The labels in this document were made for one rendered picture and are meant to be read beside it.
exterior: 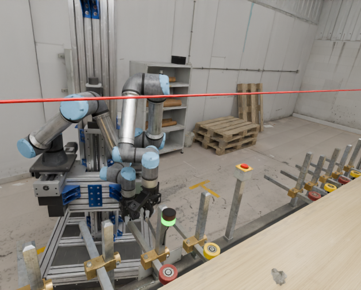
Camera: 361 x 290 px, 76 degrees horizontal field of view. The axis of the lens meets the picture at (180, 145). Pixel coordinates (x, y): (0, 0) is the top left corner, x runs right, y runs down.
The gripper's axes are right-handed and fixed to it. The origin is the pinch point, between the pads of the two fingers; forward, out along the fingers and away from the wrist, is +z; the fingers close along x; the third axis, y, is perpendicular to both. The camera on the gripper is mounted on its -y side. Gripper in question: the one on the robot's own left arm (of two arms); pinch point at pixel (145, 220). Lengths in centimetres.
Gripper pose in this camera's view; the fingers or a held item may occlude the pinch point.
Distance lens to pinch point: 120.9
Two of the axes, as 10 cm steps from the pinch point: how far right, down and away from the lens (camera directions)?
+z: -0.9, 9.1, 4.0
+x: -8.1, -3.0, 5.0
